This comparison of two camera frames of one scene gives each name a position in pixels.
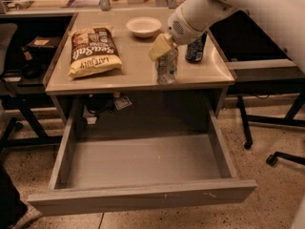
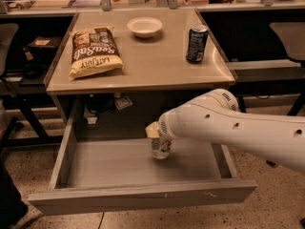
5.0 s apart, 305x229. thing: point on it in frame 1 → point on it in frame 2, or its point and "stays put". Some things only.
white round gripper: x=183 y=32 → x=164 y=128
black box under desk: x=42 y=47 stays put
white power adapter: x=90 y=117 stays put
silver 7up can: x=166 y=67 → x=160 y=148
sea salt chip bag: x=93 y=51 stays put
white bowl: x=144 y=27 stays put
